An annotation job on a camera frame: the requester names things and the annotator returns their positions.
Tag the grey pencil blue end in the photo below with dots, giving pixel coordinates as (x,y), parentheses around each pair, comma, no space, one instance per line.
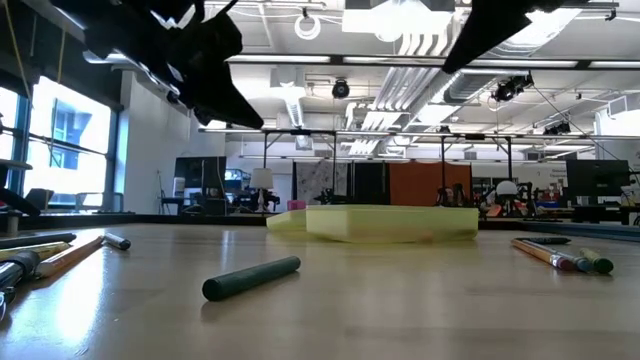
(582,264)

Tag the pink box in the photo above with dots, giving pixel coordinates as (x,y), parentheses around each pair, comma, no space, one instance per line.
(296,205)

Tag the orange partition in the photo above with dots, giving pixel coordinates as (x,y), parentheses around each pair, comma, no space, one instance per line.
(415,182)

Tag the yellow translucent supply box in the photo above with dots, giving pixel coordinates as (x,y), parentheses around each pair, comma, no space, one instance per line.
(390,225)

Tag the black monitor on stand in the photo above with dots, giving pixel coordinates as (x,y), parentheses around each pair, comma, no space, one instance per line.
(200,172)

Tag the dark green crayon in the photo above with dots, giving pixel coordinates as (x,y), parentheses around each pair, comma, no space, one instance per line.
(250,279)

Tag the white globe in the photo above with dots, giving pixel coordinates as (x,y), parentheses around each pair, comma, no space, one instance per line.
(506,188)

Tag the white ceiling ducts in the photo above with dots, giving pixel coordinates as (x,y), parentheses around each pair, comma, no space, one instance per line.
(400,85)

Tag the black ceiling camera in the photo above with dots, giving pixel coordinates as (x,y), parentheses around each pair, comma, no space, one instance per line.
(341,89)

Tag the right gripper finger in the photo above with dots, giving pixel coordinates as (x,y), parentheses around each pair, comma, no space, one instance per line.
(490,25)

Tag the wide black monitor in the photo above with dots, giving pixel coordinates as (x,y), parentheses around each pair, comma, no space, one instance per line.
(597,177)

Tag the orange pencil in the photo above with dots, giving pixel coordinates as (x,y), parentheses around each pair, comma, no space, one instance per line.
(70,257)

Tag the black pen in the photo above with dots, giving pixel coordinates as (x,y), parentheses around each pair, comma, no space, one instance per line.
(40,240)

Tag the black ceiling spotlight cluster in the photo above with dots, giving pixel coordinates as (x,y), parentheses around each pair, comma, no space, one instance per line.
(510,89)

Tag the dark slim pen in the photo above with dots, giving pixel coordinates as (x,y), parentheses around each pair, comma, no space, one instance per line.
(545,240)

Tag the large window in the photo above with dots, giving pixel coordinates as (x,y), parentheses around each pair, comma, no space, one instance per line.
(75,165)

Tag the olive pencil green end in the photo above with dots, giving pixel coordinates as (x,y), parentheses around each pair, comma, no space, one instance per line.
(602,265)

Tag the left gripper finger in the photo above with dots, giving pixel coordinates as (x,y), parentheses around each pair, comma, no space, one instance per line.
(215,35)
(225,100)

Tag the tan pencil red end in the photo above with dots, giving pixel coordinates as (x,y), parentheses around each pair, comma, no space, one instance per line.
(542,255)

